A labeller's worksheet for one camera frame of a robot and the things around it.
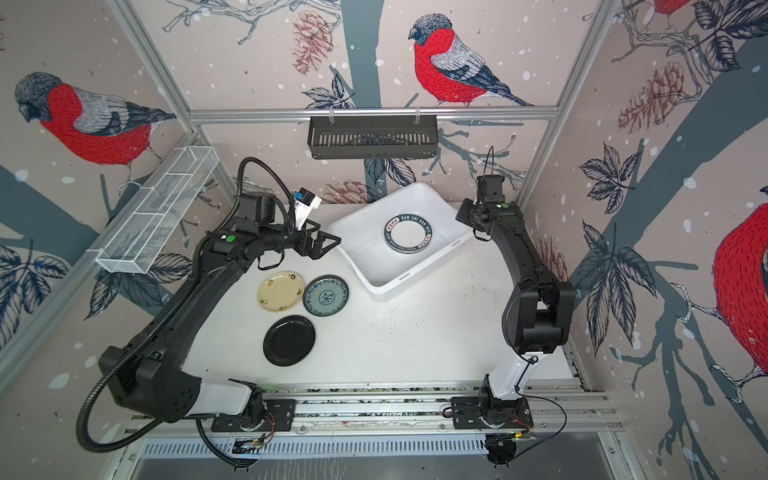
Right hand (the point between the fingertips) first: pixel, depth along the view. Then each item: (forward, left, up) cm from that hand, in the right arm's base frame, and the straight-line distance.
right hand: (463, 215), depth 89 cm
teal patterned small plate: (-18, +43, -19) cm, 51 cm away
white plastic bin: (-6, +27, -23) cm, 35 cm away
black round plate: (-33, +51, -20) cm, 64 cm away
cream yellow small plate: (-17, +59, -19) cm, 64 cm away
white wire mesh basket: (-23, +82, +12) cm, 86 cm away
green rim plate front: (+9, +17, -19) cm, 27 cm away
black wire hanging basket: (+32, +37, +8) cm, 49 cm away
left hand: (-16, +38, +10) cm, 42 cm away
